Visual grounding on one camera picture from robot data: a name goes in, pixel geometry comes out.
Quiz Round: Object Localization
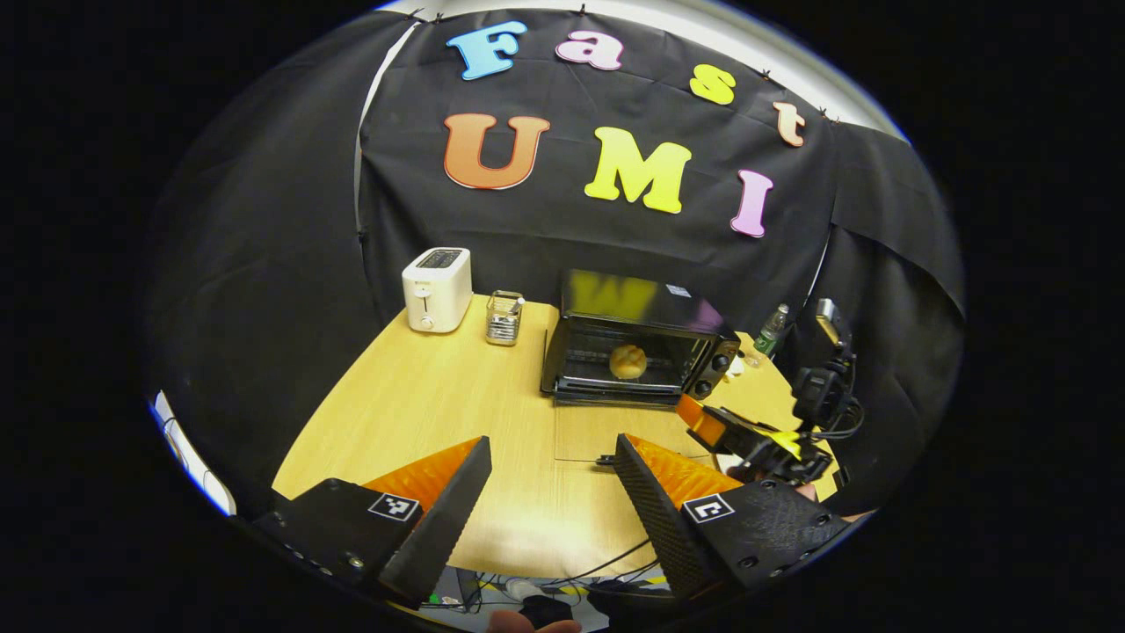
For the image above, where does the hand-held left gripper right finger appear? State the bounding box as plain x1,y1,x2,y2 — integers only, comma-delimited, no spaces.
614,433,853,605

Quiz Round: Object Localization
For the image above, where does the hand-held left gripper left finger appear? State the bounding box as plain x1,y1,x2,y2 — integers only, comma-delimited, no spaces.
253,436,494,608

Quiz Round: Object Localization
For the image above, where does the round golden bread bun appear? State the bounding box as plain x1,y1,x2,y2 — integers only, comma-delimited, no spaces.
609,343,649,381

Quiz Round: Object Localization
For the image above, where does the black electric oven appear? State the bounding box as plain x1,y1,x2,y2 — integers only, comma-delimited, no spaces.
541,269,742,464

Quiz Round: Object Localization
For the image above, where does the clear plastic water bottle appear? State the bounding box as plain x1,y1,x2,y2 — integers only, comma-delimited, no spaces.
754,304,790,357

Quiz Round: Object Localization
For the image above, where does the white toaster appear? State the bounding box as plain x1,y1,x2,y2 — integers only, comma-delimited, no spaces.
402,247,473,333

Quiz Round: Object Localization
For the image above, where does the black backdrop cloth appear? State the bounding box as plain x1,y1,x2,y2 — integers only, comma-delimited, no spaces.
145,9,968,520

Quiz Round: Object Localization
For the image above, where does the black cable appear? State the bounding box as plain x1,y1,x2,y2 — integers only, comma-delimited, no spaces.
479,538,662,609

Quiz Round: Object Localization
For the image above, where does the metal wire cutlery holder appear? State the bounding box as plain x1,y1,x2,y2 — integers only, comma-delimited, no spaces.
486,290,526,347

